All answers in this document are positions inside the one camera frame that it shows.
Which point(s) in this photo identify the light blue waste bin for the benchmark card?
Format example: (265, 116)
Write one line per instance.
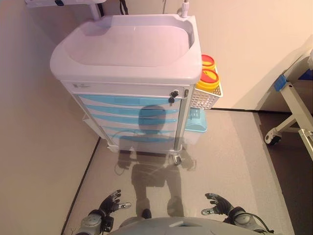
(195, 121)

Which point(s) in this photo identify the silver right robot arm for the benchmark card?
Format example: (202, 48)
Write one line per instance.
(244, 219)

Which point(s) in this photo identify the grey robot torso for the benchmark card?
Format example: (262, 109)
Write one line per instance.
(171, 226)

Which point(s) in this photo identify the white lockable cart drawer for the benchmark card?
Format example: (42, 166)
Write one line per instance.
(122, 89)

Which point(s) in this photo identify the cart caster wheel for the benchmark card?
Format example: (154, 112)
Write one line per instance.
(176, 159)

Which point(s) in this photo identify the translucent plastic bin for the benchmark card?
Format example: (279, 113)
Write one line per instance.
(192, 137)

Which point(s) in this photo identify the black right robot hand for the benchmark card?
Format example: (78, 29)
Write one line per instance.
(223, 205)

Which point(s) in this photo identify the yellow red-lid sharps container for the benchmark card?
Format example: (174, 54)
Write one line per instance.
(208, 78)
(207, 61)

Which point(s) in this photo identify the black cart keys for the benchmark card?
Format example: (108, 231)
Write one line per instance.
(173, 95)

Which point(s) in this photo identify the white mesh cart basket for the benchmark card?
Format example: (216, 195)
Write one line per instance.
(201, 99)

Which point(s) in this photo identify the blue front cart drawer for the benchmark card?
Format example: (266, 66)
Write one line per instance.
(137, 140)
(127, 131)
(117, 100)
(117, 109)

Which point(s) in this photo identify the blue bed frame clip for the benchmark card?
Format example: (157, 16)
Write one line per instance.
(280, 82)

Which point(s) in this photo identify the blue front medicine drawer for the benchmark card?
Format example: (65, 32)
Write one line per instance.
(117, 118)

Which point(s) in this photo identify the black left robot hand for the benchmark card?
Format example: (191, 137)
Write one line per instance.
(108, 204)

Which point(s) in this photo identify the white medical cart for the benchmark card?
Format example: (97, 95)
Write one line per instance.
(127, 49)

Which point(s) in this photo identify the white hospital bed frame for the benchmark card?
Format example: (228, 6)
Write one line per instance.
(292, 100)

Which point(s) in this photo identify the grey left robot leg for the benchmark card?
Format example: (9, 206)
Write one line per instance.
(146, 213)

